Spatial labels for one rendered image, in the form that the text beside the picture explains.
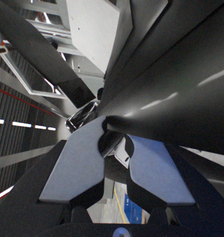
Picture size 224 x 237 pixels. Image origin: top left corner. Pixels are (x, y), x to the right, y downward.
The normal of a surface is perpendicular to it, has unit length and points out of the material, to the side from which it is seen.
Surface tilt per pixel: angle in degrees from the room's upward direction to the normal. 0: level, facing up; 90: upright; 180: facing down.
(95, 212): 90
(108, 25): 50
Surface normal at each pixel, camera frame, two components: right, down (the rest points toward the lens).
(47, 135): 0.11, -0.12
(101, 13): -0.70, 0.62
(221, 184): -0.62, -0.02
